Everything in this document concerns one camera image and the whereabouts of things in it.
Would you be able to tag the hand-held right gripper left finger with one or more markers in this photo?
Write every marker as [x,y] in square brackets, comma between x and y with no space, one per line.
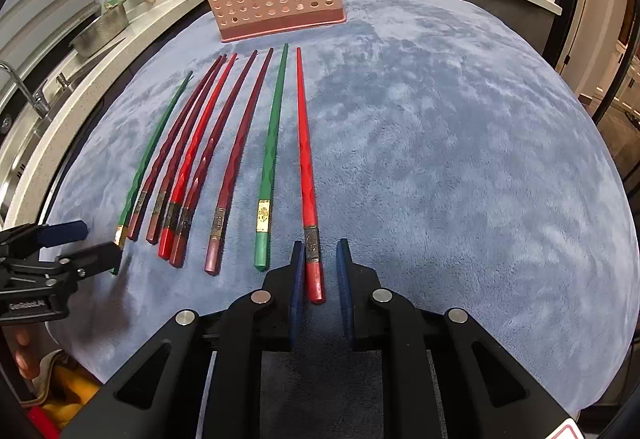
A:
[297,279]

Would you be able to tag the green dish soap bottle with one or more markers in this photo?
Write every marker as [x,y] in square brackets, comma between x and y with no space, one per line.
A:
[111,1]

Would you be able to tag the steel sink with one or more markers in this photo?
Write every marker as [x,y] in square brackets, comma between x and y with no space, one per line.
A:
[10,179]

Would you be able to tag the small steel tap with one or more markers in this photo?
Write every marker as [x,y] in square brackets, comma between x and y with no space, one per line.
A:
[62,81]

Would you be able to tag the steel kitchen faucet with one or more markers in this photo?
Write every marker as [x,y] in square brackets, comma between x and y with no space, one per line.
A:
[27,91]

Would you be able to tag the person's left hand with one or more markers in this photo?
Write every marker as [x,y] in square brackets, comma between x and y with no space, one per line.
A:
[24,344]

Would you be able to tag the blue plush mat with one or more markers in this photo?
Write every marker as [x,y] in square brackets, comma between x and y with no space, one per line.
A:
[425,169]

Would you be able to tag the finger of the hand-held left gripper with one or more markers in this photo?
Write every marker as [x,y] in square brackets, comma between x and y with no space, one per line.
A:
[95,259]
[65,231]

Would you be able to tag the green chopstick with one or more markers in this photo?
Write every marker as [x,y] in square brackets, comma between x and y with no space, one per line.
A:
[132,189]
[262,249]

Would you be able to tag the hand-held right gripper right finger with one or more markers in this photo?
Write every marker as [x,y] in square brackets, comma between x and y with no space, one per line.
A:
[344,279]

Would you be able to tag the yellow cloth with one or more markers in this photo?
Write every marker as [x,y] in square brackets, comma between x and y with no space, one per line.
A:
[70,389]

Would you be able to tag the bright red chopstick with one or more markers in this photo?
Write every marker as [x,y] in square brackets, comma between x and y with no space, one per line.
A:
[315,284]
[167,241]

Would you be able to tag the steel colander pot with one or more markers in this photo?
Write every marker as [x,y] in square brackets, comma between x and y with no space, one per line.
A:
[100,31]

